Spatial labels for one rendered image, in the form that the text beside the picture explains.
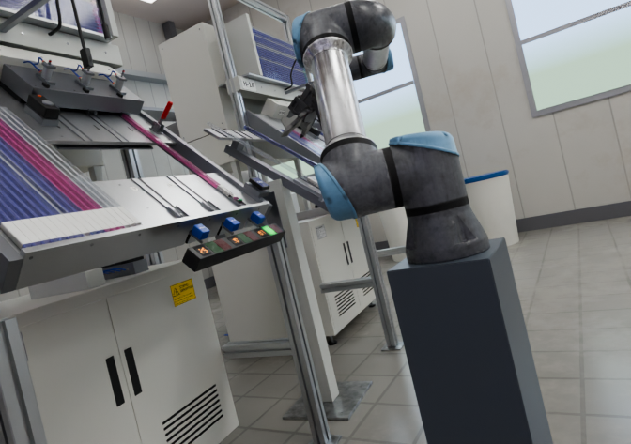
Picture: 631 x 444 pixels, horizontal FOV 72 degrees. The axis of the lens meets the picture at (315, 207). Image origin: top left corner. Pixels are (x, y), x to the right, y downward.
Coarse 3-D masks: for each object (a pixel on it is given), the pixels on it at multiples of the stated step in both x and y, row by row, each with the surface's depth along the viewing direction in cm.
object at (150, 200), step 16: (160, 176) 109; (176, 176) 113; (192, 176) 118; (112, 192) 92; (128, 192) 95; (144, 192) 99; (160, 192) 102; (176, 192) 106; (192, 192) 110; (208, 192) 114; (240, 192) 124; (128, 208) 90; (144, 208) 93; (160, 208) 96; (176, 208) 99; (192, 208) 103; (208, 208) 106; (224, 208) 110
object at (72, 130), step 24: (0, 96) 107; (24, 120) 102; (72, 120) 114; (96, 120) 120; (120, 120) 129; (144, 120) 138; (72, 144) 105; (96, 144) 111; (120, 144) 117; (144, 144) 124; (168, 144) 132
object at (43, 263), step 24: (192, 216) 95; (216, 216) 102; (240, 216) 112; (72, 240) 70; (96, 240) 74; (120, 240) 79; (144, 240) 84; (168, 240) 91; (192, 240) 99; (24, 264) 64; (48, 264) 68; (72, 264) 72; (96, 264) 77
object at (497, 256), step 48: (432, 288) 74; (480, 288) 70; (432, 336) 76; (480, 336) 71; (432, 384) 77; (480, 384) 72; (528, 384) 75; (432, 432) 78; (480, 432) 73; (528, 432) 69
